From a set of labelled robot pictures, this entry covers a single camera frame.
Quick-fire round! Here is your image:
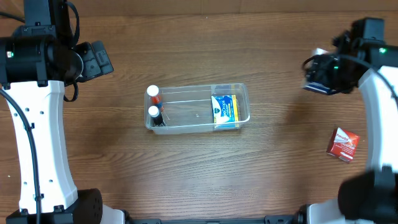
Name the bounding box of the white blue plaster box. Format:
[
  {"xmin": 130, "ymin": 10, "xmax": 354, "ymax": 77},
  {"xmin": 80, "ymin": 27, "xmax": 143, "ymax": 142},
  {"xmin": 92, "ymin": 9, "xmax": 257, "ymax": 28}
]
[{"xmin": 302, "ymin": 48, "xmax": 336, "ymax": 95}]

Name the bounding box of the orange tube white cap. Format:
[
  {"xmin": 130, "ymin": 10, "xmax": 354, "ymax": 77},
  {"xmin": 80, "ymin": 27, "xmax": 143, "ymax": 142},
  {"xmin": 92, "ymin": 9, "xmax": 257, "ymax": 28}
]
[{"xmin": 147, "ymin": 85, "xmax": 164, "ymax": 112}]

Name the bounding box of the red white medicine box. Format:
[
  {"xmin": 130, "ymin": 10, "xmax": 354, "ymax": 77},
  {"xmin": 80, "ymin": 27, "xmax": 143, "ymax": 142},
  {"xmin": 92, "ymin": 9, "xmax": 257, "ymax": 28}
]
[{"xmin": 326, "ymin": 128, "xmax": 360, "ymax": 162}]

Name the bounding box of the black bottle white cap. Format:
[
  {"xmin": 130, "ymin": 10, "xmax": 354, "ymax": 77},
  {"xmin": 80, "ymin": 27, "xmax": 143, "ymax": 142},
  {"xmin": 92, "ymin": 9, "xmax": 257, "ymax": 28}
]
[{"xmin": 148, "ymin": 106, "xmax": 165, "ymax": 126}]

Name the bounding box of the blue yellow lozenge box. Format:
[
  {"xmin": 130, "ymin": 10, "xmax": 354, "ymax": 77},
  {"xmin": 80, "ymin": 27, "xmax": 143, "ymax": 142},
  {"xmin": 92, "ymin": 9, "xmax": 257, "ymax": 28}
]
[{"xmin": 211, "ymin": 95, "xmax": 239, "ymax": 129}]

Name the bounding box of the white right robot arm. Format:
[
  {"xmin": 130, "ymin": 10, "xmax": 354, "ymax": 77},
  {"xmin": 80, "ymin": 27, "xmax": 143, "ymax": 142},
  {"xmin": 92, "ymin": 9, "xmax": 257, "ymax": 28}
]
[{"xmin": 294, "ymin": 17, "xmax": 397, "ymax": 223}]

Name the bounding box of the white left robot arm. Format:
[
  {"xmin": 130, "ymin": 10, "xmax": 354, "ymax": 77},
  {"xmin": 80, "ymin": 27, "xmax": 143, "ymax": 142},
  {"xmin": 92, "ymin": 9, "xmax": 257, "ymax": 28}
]
[{"xmin": 1, "ymin": 0, "xmax": 128, "ymax": 224}]

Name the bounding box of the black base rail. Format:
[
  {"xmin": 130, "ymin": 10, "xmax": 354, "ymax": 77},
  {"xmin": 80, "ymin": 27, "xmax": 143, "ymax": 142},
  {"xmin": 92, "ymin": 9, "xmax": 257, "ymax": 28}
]
[{"xmin": 126, "ymin": 214, "xmax": 307, "ymax": 224}]

